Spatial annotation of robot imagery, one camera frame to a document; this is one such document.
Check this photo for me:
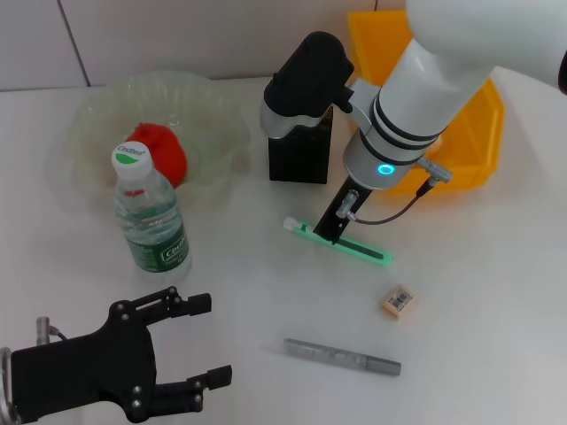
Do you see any green utility knife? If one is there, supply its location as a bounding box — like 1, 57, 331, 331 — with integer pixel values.
283, 215, 395, 268

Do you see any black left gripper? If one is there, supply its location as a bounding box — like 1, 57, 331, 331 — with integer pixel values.
9, 286, 234, 425

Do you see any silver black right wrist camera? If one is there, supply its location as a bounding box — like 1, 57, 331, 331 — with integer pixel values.
258, 30, 356, 142

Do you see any black mesh pen holder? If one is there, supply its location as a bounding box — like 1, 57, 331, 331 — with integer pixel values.
267, 104, 334, 184

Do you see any red-orange toy orange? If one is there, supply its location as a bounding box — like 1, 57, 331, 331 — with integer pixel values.
122, 122, 190, 187

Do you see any translucent green fruit plate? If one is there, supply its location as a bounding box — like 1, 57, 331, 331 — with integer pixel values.
65, 70, 252, 198

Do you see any beige eraser with barcode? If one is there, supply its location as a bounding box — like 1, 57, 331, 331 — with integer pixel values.
380, 283, 419, 321

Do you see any grey marker pen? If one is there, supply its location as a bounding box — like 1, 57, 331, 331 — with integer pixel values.
260, 337, 403, 378

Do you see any yellow plastic storage bin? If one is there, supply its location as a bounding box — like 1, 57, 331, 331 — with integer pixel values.
346, 10, 506, 197

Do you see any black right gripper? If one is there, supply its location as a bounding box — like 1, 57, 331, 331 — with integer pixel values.
313, 174, 374, 247

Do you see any right gripper connector cable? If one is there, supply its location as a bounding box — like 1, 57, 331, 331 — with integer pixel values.
333, 156, 451, 225

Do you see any clear bottle with green label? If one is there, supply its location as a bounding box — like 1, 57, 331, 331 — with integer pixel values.
110, 141, 193, 281

